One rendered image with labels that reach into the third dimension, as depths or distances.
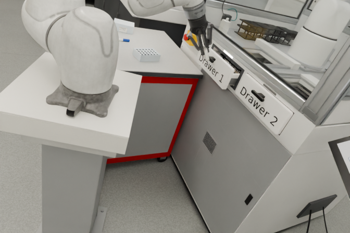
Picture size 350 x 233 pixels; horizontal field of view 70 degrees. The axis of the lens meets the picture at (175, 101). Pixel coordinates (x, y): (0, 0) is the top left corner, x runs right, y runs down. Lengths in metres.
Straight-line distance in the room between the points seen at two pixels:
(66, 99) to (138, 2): 0.45
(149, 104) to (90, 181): 0.58
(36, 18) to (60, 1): 0.09
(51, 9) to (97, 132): 0.38
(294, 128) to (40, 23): 0.92
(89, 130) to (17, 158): 1.11
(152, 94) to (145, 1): 0.55
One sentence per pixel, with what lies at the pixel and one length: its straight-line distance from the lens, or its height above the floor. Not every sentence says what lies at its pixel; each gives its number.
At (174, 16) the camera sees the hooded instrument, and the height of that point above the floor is 0.86.
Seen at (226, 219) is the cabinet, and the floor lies 0.26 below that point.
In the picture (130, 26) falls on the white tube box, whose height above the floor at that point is 0.81.
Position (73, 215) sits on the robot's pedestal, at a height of 0.31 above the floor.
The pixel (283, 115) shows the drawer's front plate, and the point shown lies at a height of 0.90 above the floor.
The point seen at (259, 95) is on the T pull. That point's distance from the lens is 1.06.
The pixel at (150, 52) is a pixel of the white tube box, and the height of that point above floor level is 0.79.
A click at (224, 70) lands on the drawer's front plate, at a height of 0.90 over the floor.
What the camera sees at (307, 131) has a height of 0.91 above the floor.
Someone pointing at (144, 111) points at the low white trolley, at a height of 0.50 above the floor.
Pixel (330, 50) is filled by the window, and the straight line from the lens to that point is 0.99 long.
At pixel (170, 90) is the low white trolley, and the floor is 0.64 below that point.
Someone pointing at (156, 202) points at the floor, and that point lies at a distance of 1.65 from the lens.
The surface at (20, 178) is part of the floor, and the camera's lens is 1.72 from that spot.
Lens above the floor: 1.33
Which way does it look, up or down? 32 degrees down
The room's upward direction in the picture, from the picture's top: 19 degrees clockwise
